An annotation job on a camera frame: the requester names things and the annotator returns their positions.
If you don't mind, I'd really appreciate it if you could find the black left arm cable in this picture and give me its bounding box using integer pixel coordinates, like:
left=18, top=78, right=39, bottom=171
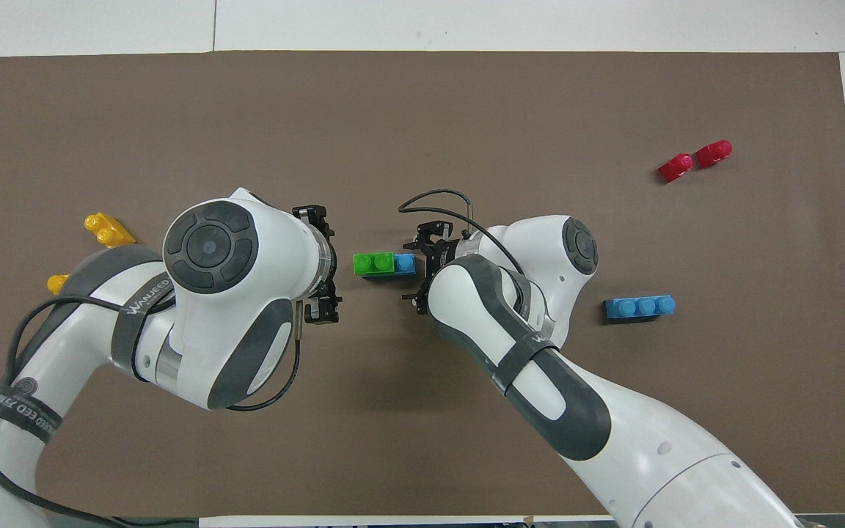
left=0, top=293, right=301, bottom=528

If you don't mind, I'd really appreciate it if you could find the blue three-stud block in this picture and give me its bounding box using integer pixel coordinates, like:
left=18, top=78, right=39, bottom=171
left=361, top=253, right=417, bottom=281
left=605, top=295, right=677, bottom=321

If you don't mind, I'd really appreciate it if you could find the brown paper mat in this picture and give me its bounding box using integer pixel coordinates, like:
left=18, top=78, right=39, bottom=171
left=0, top=50, right=845, bottom=518

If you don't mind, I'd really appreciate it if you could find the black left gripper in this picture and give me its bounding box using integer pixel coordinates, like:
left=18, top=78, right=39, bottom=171
left=291, top=205, right=342, bottom=325

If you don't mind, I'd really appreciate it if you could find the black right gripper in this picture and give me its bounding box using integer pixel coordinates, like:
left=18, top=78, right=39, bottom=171
left=401, top=219, right=461, bottom=317

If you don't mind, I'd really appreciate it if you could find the red one-stud block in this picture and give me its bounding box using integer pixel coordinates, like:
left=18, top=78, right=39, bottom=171
left=657, top=153, right=695, bottom=184
left=695, top=140, right=734, bottom=170

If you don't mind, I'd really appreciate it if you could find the green two-stud block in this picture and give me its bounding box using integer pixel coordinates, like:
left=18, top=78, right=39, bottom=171
left=354, top=252, right=396, bottom=277

